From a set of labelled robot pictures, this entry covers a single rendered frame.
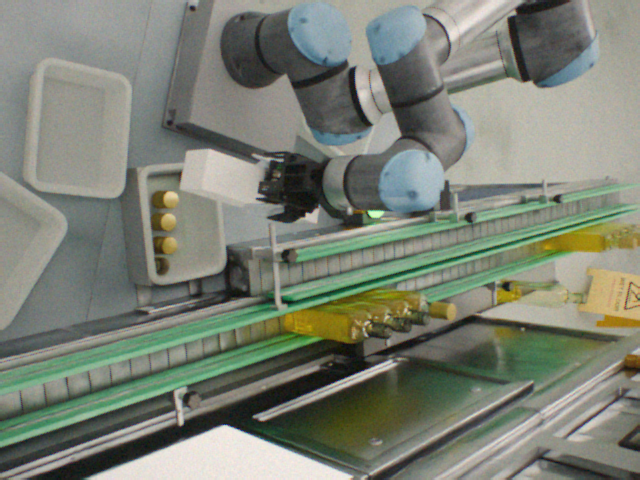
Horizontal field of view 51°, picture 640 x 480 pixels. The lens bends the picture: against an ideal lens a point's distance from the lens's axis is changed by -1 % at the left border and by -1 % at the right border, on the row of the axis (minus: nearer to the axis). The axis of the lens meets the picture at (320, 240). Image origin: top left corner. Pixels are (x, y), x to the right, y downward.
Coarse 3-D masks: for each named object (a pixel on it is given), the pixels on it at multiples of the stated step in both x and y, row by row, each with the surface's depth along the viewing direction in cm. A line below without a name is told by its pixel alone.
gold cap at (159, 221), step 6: (156, 216) 130; (162, 216) 129; (168, 216) 129; (150, 222) 131; (156, 222) 129; (162, 222) 128; (168, 222) 129; (174, 222) 130; (156, 228) 131; (162, 228) 129; (168, 228) 129
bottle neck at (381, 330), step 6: (366, 324) 127; (372, 324) 126; (378, 324) 126; (384, 324) 125; (366, 330) 127; (372, 330) 126; (378, 330) 125; (384, 330) 127; (390, 330) 126; (372, 336) 127; (378, 336) 125; (384, 336) 124; (390, 336) 125
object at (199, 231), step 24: (144, 168) 123; (168, 168) 126; (144, 192) 123; (144, 216) 123; (192, 216) 138; (216, 216) 135; (192, 240) 138; (216, 240) 136; (192, 264) 138; (216, 264) 136
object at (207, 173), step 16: (192, 160) 103; (208, 160) 100; (224, 160) 102; (240, 160) 104; (192, 176) 102; (208, 176) 100; (224, 176) 102; (240, 176) 104; (256, 176) 106; (192, 192) 104; (208, 192) 102; (224, 192) 102; (240, 192) 104; (256, 192) 106
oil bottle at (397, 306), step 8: (352, 296) 145; (360, 296) 145; (368, 296) 144; (376, 296) 144; (384, 304) 137; (392, 304) 136; (400, 304) 136; (408, 304) 138; (392, 312) 135; (400, 312) 135
